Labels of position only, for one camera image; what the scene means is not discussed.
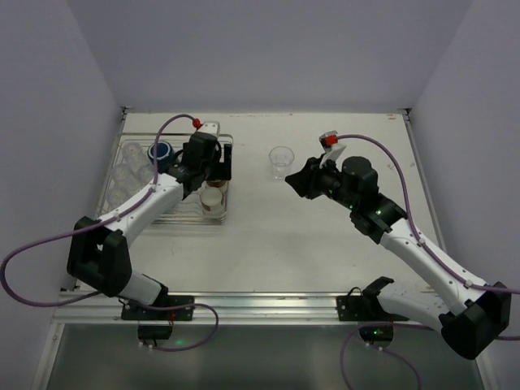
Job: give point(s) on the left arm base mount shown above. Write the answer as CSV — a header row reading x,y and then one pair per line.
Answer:
x,y
155,325

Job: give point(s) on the white brown banded cup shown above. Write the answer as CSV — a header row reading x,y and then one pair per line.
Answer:
x,y
221,185

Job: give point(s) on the metal wire dish rack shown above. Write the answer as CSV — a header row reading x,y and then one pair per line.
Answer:
x,y
188,211

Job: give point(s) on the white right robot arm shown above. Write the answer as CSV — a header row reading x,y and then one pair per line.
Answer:
x,y
468,319

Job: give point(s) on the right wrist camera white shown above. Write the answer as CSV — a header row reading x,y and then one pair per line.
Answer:
x,y
332,148

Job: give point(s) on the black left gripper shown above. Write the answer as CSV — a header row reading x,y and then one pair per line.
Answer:
x,y
219,171

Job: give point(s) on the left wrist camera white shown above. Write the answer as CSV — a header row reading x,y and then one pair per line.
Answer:
x,y
211,127

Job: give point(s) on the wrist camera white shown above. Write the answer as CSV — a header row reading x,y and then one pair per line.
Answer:
x,y
211,127
332,148

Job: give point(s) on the dark blue mug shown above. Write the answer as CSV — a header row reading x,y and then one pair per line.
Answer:
x,y
164,153

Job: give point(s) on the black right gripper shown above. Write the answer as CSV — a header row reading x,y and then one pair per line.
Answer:
x,y
315,179

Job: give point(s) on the aluminium front rail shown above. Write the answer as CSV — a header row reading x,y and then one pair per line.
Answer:
x,y
264,308

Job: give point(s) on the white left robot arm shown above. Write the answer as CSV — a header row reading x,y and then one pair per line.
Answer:
x,y
100,248

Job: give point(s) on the clear faceted glass tumbler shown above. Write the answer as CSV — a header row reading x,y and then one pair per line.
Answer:
x,y
281,159

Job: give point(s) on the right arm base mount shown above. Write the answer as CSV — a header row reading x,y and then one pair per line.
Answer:
x,y
354,306

